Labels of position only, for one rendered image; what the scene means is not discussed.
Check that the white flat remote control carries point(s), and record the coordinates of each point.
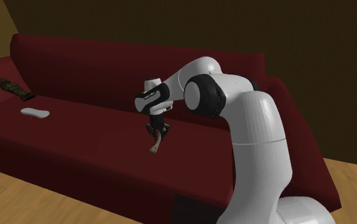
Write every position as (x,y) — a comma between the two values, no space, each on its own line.
(35,112)

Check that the dark red sofa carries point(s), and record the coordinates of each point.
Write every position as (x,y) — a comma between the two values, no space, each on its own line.
(82,130)

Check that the beige bone-shaped object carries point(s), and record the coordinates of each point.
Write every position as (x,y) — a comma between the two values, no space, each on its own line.
(155,146)

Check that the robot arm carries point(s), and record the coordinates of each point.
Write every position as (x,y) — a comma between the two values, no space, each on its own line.
(255,130)

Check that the dark mummy figure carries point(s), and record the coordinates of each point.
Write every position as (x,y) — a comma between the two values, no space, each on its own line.
(12,87)

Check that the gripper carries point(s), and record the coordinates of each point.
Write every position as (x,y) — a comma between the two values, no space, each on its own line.
(156,120)

